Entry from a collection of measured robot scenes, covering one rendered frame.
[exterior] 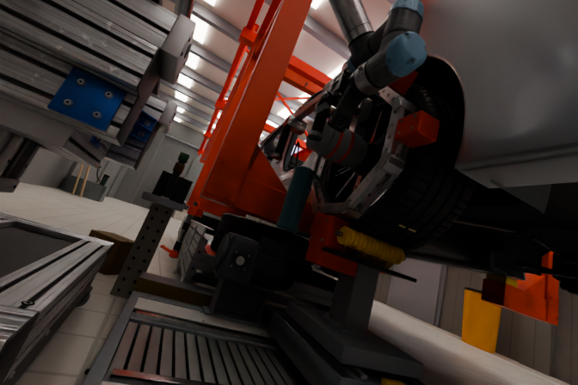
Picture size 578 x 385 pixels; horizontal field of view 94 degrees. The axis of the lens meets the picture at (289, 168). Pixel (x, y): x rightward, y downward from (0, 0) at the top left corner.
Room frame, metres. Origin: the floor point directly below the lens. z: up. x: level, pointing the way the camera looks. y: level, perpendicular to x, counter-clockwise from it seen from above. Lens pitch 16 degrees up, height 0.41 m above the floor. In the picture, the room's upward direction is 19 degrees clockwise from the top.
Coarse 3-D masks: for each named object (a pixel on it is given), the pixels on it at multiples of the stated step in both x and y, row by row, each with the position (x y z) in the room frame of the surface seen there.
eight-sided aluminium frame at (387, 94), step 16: (384, 96) 0.82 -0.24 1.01; (400, 96) 0.74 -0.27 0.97; (400, 112) 0.73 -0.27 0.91; (384, 144) 0.76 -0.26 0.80; (400, 144) 0.76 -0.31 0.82; (320, 160) 1.21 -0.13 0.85; (384, 160) 0.74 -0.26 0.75; (400, 160) 0.74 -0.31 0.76; (320, 176) 1.22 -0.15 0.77; (368, 176) 0.80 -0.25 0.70; (384, 176) 0.79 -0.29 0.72; (320, 192) 1.17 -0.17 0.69; (352, 192) 0.86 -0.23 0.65; (368, 192) 0.85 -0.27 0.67; (320, 208) 1.04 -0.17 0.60; (336, 208) 0.93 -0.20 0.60; (352, 208) 0.86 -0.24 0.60
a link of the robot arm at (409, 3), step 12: (408, 0) 0.44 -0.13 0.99; (396, 12) 0.45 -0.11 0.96; (408, 12) 0.44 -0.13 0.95; (420, 12) 0.45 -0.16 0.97; (384, 24) 0.48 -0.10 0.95; (396, 24) 0.45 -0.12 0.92; (408, 24) 0.44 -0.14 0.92; (420, 24) 0.45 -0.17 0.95; (372, 36) 0.52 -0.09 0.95; (372, 48) 0.54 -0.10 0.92
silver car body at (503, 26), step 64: (448, 0) 0.76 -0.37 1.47; (512, 0) 0.55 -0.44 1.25; (576, 0) 0.42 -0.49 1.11; (512, 64) 0.53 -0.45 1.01; (576, 64) 0.42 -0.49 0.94; (512, 128) 0.52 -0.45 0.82; (576, 128) 0.42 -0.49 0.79; (512, 192) 0.66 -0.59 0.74; (576, 192) 0.84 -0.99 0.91; (448, 256) 2.32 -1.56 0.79; (512, 256) 1.77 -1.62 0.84; (576, 256) 1.20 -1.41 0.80
